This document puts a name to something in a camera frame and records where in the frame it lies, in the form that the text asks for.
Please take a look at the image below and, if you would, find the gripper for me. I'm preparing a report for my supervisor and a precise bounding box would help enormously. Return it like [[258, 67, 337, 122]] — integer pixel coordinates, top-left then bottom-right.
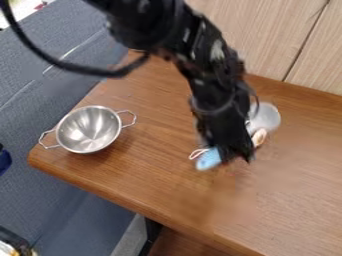
[[189, 94, 260, 165]]

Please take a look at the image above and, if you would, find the tan toy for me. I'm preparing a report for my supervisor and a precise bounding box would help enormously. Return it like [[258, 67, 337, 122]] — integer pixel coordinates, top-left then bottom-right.
[[249, 128, 269, 148]]

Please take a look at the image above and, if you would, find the silver bowl with handles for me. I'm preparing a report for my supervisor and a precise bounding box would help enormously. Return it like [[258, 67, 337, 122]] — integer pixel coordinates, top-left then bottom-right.
[[37, 105, 139, 155]]

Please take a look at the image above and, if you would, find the black cable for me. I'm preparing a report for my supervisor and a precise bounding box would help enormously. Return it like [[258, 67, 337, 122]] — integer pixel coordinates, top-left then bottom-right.
[[0, 0, 151, 79]]

